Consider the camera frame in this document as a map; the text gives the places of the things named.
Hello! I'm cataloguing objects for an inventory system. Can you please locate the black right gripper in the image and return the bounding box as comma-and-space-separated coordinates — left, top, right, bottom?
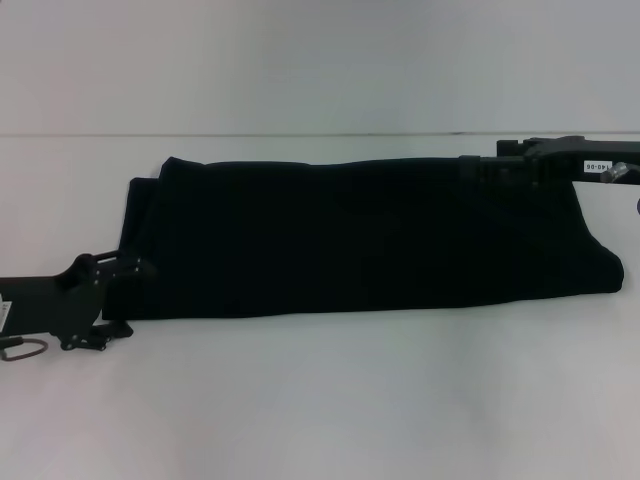
458, 135, 640, 190

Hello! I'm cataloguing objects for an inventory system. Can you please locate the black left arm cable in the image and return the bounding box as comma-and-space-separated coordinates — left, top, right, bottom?
0, 336, 50, 363

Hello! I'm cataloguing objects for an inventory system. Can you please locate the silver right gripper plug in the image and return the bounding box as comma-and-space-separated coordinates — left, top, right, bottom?
601, 160, 640, 185

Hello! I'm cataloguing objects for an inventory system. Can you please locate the black shirt with FREE print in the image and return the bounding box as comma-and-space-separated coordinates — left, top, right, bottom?
101, 155, 627, 324

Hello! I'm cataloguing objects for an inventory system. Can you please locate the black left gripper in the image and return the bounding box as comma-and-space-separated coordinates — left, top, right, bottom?
0, 249, 160, 352

